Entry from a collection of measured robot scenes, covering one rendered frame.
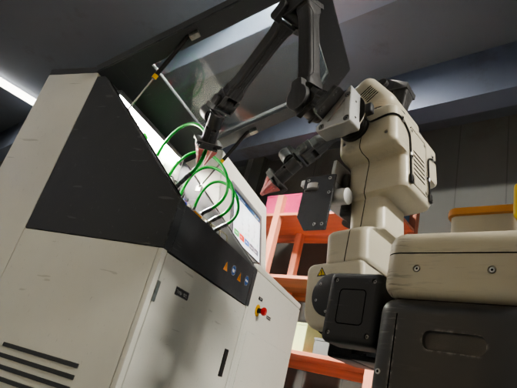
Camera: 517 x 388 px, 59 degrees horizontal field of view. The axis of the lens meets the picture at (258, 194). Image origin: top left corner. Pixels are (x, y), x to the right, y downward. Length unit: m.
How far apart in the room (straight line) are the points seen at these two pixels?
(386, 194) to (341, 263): 0.22
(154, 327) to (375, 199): 0.72
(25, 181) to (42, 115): 0.31
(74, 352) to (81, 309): 0.12
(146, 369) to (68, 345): 0.23
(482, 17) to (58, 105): 2.79
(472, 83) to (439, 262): 2.96
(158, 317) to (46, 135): 0.90
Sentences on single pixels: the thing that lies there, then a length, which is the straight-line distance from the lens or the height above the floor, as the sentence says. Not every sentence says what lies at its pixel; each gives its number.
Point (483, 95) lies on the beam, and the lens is 3.64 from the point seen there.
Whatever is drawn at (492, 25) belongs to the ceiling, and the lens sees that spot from 3.72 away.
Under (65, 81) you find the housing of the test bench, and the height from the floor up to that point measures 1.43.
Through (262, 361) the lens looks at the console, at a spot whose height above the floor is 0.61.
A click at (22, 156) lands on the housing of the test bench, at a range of 1.98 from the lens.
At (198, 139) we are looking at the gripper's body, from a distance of 1.69.
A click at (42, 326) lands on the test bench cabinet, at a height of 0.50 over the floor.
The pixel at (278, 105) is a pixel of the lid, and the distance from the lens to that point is 2.29.
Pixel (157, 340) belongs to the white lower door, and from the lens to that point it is 1.43.
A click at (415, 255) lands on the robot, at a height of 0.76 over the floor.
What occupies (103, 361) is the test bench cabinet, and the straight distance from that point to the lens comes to 1.37.
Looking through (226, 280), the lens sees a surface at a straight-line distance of 1.74.
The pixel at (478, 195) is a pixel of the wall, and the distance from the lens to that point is 4.19.
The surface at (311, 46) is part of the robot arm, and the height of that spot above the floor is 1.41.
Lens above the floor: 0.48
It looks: 23 degrees up
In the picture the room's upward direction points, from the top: 15 degrees clockwise
